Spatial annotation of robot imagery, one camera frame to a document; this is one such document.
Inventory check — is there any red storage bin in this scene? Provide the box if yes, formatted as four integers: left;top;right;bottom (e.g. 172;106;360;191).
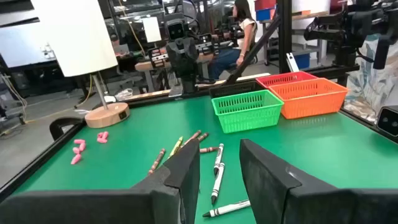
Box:
254;0;277;11

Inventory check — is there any patterned cloth backdrop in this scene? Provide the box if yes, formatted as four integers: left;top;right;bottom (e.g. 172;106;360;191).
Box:
343;34;398;124

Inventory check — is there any blue storage bin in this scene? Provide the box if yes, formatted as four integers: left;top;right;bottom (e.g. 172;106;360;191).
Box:
294;52;312;70
255;8;276;22

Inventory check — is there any orange plastic basket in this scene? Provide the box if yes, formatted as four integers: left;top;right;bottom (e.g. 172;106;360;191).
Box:
269;78;349;120

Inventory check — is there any white cylinder lamp shade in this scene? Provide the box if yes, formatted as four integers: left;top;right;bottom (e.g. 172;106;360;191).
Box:
30;0;131;129

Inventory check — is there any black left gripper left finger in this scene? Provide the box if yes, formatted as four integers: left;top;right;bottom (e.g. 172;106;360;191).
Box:
0;139;201;224

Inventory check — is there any wooden background workbench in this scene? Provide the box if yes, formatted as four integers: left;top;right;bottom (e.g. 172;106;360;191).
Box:
134;52;218;93

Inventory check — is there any black frame post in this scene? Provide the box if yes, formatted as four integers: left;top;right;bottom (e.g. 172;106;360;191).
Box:
277;0;294;75

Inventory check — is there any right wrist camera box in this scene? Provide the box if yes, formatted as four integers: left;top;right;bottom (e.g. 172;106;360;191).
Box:
167;20;187;40

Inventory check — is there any red plastic basket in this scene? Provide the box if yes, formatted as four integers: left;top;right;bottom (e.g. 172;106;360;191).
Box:
256;71;318;90

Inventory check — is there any black diagonal frame strut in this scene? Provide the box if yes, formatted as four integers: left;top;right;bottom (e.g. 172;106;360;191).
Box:
223;15;282;86

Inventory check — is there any white metal bracket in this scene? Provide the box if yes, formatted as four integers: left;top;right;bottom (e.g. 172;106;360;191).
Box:
285;52;300;73

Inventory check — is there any black plastic basket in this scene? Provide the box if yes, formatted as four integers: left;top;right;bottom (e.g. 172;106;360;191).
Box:
208;80;266;99

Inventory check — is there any clear plastic wrap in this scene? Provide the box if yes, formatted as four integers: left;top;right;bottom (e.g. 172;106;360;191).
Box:
114;88;134;102

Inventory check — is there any white paper sign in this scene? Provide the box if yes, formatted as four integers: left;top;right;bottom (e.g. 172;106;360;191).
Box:
142;16;162;44

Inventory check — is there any grey table-level camera box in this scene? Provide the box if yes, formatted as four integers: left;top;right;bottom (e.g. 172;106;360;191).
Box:
376;105;398;138

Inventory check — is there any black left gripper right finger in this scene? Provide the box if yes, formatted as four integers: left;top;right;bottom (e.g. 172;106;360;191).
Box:
239;139;398;224

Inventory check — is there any yellow crayon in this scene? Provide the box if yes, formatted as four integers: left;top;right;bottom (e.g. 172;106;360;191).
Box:
169;136;184;157

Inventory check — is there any person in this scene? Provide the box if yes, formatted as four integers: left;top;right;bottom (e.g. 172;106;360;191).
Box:
207;0;259;81

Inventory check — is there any green plastic basket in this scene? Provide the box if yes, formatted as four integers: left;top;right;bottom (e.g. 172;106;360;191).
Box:
211;90;285;134

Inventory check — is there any black frame handle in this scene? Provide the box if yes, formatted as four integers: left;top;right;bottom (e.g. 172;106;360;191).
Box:
49;116;86;141

